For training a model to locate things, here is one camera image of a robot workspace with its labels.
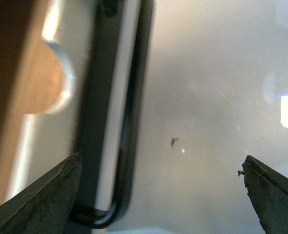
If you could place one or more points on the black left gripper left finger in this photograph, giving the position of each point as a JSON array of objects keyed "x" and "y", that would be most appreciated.
[{"x": 44, "y": 206}]

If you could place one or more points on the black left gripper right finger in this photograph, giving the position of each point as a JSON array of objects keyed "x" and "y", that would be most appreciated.
[{"x": 268, "y": 193}]

